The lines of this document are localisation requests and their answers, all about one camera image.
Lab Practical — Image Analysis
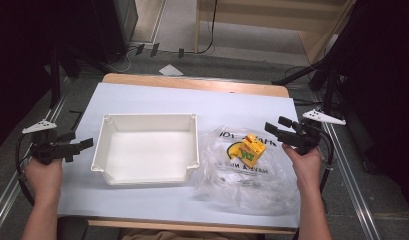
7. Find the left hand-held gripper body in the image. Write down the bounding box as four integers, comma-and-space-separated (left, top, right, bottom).
21, 119, 75, 166

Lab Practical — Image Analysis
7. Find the person's right hand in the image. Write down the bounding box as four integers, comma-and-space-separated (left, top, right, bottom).
282, 144, 323, 193

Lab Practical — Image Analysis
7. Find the white plastic bin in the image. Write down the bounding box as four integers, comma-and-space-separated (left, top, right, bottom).
90, 113, 201, 187

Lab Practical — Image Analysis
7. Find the black hanging cable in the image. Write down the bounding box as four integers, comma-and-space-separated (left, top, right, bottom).
195, 0, 220, 55

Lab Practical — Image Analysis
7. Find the black tripod stand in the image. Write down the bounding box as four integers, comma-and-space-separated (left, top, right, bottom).
271, 56, 347, 121

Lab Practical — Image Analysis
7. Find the person's left hand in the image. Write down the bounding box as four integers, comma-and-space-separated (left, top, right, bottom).
24, 158, 64, 202

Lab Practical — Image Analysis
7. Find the black chair seat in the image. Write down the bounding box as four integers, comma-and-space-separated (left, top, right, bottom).
56, 215, 90, 240

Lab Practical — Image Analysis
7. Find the white paper sheet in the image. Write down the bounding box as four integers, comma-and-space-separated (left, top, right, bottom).
158, 63, 185, 77

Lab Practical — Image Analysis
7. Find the white floor cable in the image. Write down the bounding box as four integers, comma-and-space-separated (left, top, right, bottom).
115, 49, 134, 73

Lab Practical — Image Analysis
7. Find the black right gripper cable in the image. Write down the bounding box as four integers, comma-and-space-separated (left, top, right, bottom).
317, 128, 335, 195

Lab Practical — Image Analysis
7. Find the metal floor rail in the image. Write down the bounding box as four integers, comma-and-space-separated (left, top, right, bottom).
0, 78, 71, 228
311, 91, 383, 240

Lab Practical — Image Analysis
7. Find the clear plastic bag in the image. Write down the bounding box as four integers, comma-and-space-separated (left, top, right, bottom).
193, 124, 302, 215

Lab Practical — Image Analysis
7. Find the white table mat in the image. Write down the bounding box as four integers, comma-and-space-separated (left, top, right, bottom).
57, 82, 302, 230

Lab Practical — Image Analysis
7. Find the black metal stand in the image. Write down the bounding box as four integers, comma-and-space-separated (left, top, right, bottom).
49, 44, 62, 110

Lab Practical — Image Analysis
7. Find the black cabinet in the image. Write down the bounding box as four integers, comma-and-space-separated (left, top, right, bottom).
90, 0, 139, 65

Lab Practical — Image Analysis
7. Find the wooden table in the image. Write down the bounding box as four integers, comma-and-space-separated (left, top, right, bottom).
86, 73, 297, 235

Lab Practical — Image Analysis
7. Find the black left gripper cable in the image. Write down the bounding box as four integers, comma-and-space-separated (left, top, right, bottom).
14, 133, 36, 207

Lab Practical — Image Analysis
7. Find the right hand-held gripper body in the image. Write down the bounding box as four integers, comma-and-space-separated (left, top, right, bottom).
281, 109, 347, 156

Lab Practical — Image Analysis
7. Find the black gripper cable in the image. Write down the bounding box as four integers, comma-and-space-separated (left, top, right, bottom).
317, 128, 335, 195
14, 133, 36, 207

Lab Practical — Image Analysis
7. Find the yellow box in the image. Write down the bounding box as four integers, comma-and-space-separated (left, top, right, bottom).
237, 133, 268, 169

